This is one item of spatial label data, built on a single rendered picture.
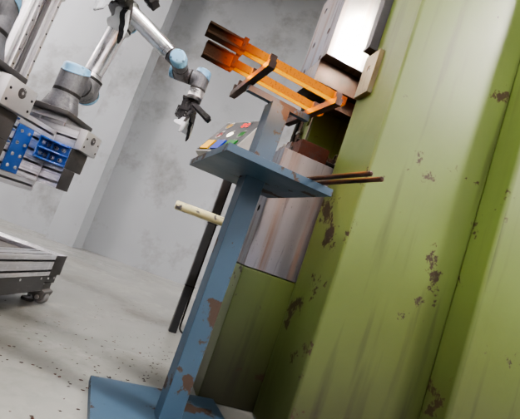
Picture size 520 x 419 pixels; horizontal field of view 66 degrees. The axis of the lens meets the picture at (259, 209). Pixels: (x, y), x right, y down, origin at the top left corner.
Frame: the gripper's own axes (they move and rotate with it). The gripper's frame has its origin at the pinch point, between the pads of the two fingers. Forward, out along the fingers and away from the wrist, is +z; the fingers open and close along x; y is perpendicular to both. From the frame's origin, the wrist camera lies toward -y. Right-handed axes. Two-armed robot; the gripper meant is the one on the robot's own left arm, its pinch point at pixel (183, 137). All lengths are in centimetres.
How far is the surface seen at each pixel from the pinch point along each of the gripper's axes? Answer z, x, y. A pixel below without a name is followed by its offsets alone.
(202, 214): 31.5, -4.5, -20.6
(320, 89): -6, 81, -56
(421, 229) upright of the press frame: 17, 56, -101
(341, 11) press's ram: -62, 34, -53
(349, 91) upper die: -36, 24, -67
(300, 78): -6, 84, -51
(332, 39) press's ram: -50, 34, -53
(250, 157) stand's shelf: 21, 93, -46
